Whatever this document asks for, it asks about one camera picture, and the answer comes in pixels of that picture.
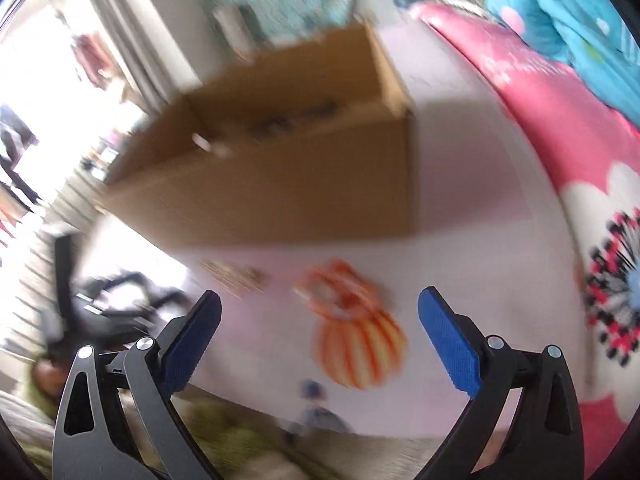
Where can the pink printed mat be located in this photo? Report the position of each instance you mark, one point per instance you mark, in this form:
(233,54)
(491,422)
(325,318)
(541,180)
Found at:
(500,210)

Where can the grey curtain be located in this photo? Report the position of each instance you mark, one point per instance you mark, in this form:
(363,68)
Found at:
(130,25)

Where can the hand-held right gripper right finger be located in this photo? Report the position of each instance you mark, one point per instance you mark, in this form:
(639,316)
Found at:
(450,345)

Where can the white paper roll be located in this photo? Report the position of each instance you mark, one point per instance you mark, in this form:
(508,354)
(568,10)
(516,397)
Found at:
(231,27)

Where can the green fleece blanket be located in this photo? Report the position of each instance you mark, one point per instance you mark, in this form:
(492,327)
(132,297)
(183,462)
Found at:
(225,425)

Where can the gold butterfly jewelry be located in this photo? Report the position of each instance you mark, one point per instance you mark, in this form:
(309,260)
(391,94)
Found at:
(231,272)

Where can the brown cardboard box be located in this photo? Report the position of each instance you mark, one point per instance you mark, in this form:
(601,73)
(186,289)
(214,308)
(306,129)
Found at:
(300,185)

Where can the pink floral blanket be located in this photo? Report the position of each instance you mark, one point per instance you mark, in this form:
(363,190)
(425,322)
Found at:
(550,100)

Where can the light blue garment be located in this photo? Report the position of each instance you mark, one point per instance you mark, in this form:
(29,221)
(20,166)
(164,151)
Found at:
(560,15)

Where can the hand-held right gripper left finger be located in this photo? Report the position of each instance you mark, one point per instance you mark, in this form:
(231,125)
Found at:
(192,340)

